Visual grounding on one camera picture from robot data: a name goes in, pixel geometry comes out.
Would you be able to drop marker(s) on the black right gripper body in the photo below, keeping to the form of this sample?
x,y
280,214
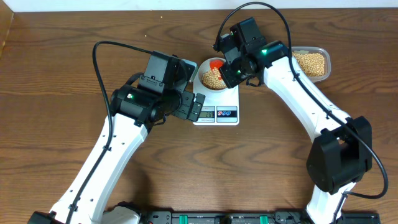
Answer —
x,y
234,74

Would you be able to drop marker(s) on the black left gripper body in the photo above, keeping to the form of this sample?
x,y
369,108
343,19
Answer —
x,y
182,111

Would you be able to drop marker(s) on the red plastic measuring scoop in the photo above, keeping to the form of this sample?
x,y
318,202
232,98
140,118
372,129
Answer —
x,y
215,66

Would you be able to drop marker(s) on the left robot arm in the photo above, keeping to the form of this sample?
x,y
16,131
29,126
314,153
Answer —
x,y
143,102

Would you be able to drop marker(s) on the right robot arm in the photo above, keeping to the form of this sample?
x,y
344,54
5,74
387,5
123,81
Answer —
x,y
338,158

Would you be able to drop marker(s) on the white digital kitchen scale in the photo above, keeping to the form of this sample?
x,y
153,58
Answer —
x,y
221,107

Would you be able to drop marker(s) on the soybeans in bowl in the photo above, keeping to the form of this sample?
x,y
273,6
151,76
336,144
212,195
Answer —
x,y
211,82

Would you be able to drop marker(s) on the grey round bowl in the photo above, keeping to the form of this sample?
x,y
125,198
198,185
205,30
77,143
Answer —
x,y
199,87

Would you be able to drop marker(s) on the yellow soybeans in container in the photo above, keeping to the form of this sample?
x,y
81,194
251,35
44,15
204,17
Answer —
x,y
313,64

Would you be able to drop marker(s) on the clear plastic bean container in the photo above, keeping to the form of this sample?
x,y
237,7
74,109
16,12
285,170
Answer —
x,y
309,50

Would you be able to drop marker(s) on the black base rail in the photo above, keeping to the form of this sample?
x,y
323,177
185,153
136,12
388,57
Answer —
x,y
217,217

